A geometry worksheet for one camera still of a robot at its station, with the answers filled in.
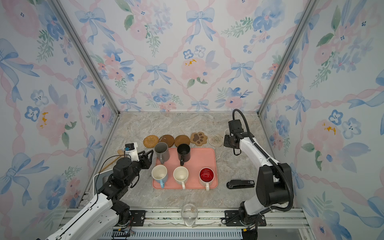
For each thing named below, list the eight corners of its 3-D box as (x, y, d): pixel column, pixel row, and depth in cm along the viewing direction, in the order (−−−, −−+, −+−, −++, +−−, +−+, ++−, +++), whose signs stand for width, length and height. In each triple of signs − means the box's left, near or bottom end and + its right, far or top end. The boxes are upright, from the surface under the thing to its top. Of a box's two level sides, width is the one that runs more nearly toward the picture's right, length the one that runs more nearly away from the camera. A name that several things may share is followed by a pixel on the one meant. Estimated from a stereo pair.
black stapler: (227, 188, 85) (228, 186, 82) (226, 182, 88) (227, 179, 84) (252, 188, 85) (255, 186, 82) (251, 182, 88) (253, 179, 84)
